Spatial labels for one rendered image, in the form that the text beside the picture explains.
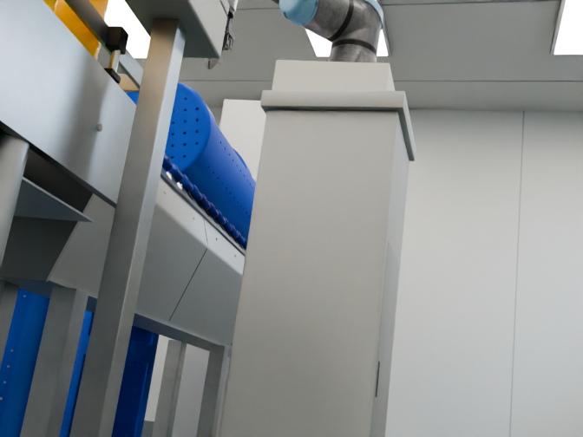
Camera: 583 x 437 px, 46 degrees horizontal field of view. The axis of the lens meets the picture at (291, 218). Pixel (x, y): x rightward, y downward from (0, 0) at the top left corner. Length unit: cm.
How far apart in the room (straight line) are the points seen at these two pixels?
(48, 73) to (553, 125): 620
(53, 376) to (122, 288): 37
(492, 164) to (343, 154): 525
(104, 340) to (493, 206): 579
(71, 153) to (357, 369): 71
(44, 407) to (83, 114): 53
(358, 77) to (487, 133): 526
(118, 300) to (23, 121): 26
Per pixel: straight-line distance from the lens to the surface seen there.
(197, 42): 111
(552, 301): 638
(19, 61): 84
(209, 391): 218
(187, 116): 175
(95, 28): 105
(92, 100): 99
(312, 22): 169
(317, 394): 138
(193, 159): 170
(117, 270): 94
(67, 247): 123
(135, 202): 96
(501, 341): 629
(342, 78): 158
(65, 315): 127
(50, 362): 127
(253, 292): 144
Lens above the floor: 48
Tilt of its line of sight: 15 degrees up
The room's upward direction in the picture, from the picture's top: 8 degrees clockwise
